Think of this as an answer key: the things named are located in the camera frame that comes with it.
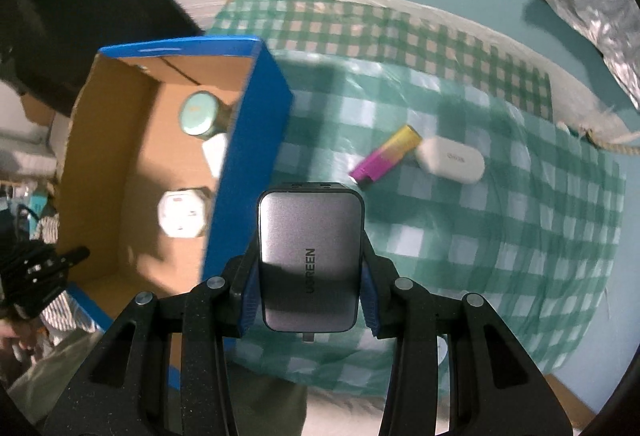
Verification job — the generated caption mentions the teal round tin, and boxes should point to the teal round tin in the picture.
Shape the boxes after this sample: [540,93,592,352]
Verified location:
[180,90,233,139]

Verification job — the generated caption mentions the black white striped cloth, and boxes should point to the black white striped cloth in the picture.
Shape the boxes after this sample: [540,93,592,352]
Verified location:
[40,288,108,334]

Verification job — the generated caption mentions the grey white octagonal plug adapter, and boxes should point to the grey white octagonal plug adapter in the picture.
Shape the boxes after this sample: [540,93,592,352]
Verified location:
[157,187,213,239]

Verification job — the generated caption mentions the green checked tablecloth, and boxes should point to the green checked tablecloth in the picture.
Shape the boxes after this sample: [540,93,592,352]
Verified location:
[205,0,626,399]

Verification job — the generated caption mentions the dark grey wall charger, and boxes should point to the dark grey wall charger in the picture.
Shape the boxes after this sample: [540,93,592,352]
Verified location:
[256,182,365,344]

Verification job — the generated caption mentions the white plastic bag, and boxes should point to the white plastic bag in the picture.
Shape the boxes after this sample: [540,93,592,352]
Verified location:
[10,328,108,417]

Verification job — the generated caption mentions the blue cardboard box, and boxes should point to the blue cardboard box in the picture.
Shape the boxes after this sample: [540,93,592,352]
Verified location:
[52,36,293,389]

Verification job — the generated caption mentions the white earbuds case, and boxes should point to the white earbuds case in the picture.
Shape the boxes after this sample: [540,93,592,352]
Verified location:
[415,137,486,185]

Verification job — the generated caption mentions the person's green pants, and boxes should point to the person's green pants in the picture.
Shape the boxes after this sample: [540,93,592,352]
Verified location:
[222,356,308,436]

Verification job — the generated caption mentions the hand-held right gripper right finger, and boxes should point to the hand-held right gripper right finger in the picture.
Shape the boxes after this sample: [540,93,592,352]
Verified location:
[357,231,573,436]

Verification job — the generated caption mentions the purple yellow lighter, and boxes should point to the purple yellow lighter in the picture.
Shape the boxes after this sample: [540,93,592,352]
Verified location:
[350,125,421,189]

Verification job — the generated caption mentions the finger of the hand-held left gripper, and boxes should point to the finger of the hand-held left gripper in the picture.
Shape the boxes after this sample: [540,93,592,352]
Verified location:
[55,246,92,273]

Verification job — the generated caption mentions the beige rope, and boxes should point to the beige rope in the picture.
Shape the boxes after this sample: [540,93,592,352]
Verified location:
[555,118,640,149]

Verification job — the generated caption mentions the white slim wall charger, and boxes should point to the white slim wall charger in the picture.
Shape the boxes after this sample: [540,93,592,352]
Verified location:
[201,133,230,179]

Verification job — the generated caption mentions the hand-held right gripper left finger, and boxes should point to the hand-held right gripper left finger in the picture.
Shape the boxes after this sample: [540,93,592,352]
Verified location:
[42,243,261,436]

